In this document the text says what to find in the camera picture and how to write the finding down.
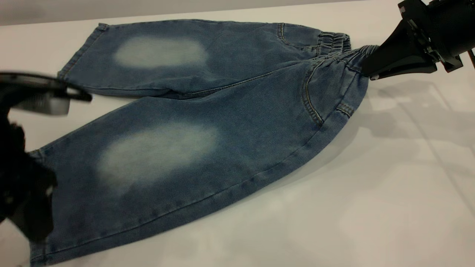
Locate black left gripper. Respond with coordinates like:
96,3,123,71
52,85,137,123
0,111,57,241

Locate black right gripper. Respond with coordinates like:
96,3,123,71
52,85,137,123
362,0,475,80

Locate blue denim jeans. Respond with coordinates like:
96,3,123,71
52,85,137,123
28,19,379,267

